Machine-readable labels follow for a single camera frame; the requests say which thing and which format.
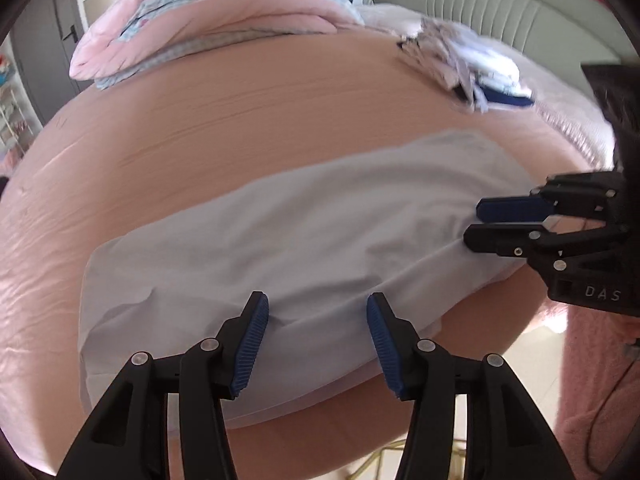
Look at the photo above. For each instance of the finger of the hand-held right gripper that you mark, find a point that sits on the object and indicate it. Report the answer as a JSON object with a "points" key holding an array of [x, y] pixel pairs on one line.
{"points": [[500, 240], [510, 208]]}

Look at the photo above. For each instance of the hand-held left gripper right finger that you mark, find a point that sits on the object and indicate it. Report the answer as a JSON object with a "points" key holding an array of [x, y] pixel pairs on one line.
{"points": [[385, 345]]}

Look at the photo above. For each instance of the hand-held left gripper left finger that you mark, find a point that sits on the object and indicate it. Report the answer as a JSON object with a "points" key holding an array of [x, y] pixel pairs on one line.
{"points": [[250, 340]]}

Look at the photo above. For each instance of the white garment with navy trim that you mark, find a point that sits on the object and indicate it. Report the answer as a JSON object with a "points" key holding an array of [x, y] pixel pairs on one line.
{"points": [[300, 240]]}

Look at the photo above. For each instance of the person's right forearm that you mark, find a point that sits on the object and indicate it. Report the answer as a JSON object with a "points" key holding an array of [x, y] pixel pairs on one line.
{"points": [[600, 385]]}

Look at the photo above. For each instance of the pile of folded clothes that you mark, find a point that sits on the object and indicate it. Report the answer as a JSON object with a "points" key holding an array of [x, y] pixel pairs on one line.
{"points": [[475, 60]]}

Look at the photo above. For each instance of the pale pink pillow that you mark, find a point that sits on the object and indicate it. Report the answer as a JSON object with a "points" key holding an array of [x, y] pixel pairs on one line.
{"points": [[395, 17], [575, 115]]}

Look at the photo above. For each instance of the pink bed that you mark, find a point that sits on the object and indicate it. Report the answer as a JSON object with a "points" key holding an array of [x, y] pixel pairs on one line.
{"points": [[250, 110]]}

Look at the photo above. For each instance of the white shelf rack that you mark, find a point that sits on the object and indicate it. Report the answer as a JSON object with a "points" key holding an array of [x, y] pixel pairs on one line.
{"points": [[15, 120]]}

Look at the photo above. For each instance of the pink checked quilt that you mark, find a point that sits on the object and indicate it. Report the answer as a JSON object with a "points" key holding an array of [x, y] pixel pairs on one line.
{"points": [[200, 5]]}

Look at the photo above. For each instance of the grey door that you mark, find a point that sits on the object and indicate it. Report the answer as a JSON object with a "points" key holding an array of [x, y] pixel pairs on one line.
{"points": [[45, 50]]}

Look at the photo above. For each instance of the silver refrigerator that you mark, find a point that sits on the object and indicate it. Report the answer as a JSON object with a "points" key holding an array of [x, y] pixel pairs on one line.
{"points": [[97, 7]]}

